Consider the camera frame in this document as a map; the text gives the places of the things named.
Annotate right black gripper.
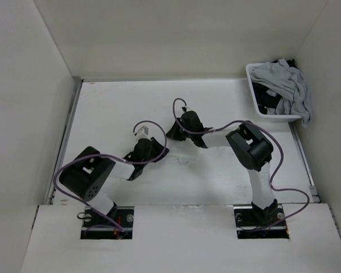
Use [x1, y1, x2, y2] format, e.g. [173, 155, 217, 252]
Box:
[165, 118, 194, 141]

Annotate white tank top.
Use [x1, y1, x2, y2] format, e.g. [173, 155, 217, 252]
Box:
[161, 153, 199, 166]

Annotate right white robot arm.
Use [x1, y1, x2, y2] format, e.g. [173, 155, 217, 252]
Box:
[166, 110, 277, 225]

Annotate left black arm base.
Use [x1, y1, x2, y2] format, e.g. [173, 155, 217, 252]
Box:
[77, 206, 135, 240]

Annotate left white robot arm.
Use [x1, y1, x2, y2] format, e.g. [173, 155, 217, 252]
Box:
[59, 137, 169, 227]

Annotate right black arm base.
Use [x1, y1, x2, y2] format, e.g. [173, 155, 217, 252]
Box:
[234, 200, 289, 239]

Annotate black tank top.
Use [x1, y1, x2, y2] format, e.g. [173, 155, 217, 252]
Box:
[250, 59, 297, 115]

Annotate grey tank top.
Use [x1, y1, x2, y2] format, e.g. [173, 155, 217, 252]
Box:
[247, 59, 313, 128]

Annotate white plastic laundry basket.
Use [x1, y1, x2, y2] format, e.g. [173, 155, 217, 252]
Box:
[245, 63, 302, 123]

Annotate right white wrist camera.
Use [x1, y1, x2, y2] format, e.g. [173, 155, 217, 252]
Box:
[181, 106, 192, 113]

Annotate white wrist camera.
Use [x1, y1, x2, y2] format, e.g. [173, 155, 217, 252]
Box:
[134, 126, 149, 140]
[181, 106, 192, 113]

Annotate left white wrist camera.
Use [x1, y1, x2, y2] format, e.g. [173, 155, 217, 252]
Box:
[134, 126, 149, 140]

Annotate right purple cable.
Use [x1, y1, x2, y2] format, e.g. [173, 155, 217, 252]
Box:
[172, 98, 311, 231]

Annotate purple cable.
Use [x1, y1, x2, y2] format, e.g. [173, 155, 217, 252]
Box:
[172, 98, 311, 231]
[53, 120, 168, 239]

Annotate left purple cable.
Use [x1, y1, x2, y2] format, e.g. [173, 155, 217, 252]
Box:
[53, 120, 168, 239]

